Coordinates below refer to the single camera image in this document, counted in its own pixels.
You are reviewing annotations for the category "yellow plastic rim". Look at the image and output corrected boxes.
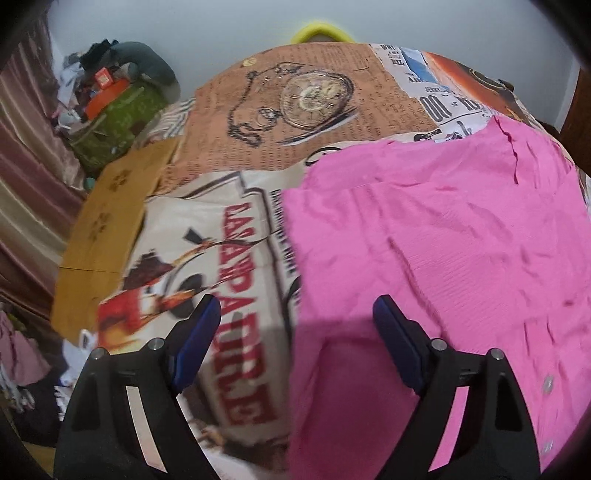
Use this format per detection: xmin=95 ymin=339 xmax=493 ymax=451
xmin=290 ymin=18 xmax=355 ymax=45

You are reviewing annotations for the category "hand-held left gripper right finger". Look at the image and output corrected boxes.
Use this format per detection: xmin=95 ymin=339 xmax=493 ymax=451
xmin=372 ymin=294 xmax=542 ymax=480

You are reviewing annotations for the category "pink shirt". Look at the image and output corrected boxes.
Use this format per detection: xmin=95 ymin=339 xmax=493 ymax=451
xmin=281 ymin=114 xmax=591 ymax=480

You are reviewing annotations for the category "printed newspaper-pattern bedsheet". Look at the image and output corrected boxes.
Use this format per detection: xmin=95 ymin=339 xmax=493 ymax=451
xmin=95 ymin=42 xmax=591 ymax=480

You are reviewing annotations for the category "grey cloth bundle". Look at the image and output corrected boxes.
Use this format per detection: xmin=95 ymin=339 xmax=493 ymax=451
xmin=107 ymin=41 xmax=180 ymax=88

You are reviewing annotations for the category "brown cardboard sheet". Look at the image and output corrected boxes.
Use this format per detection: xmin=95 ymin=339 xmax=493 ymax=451
xmin=50 ymin=137 xmax=182 ymax=346

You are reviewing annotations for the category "green patterned box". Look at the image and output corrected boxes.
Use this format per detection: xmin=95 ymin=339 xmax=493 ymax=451
xmin=69 ymin=81 xmax=168 ymax=172

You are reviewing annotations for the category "striped brown curtain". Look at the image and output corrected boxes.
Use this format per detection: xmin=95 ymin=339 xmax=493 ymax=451
xmin=0 ymin=18 xmax=88 ymax=324

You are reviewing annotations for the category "orange box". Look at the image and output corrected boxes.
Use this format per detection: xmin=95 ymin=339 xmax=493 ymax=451
xmin=84 ymin=78 xmax=132 ymax=120

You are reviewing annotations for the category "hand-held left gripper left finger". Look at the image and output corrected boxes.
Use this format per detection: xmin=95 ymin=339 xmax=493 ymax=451
xmin=54 ymin=294 xmax=222 ymax=480

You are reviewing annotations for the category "dark wooden post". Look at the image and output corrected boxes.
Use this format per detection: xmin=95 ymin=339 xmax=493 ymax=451
xmin=556 ymin=60 xmax=591 ymax=176

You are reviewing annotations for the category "pile of clothes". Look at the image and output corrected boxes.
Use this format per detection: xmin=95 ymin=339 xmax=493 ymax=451
xmin=0 ymin=305 xmax=70 ymax=444

